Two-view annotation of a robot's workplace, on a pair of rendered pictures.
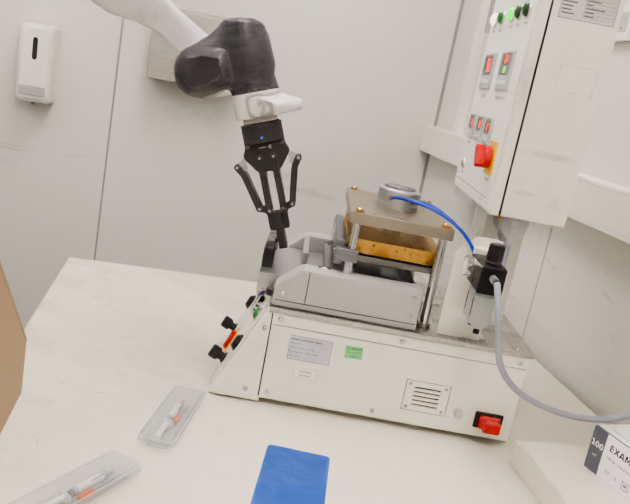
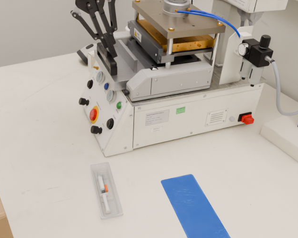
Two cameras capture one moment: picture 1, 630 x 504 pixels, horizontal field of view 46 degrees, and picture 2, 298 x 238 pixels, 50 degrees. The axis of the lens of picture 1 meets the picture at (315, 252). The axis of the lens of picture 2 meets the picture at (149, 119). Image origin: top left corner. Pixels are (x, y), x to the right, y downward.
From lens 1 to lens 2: 0.59 m
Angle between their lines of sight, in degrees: 31
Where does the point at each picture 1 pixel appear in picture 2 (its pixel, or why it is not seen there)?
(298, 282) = (145, 85)
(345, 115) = not seen: outside the picture
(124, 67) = not seen: outside the picture
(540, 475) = (286, 142)
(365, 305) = (183, 84)
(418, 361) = (213, 102)
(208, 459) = (142, 209)
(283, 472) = (181, 198)
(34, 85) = not seen: outside the picture
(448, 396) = (227, 113)
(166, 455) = (120, 219)
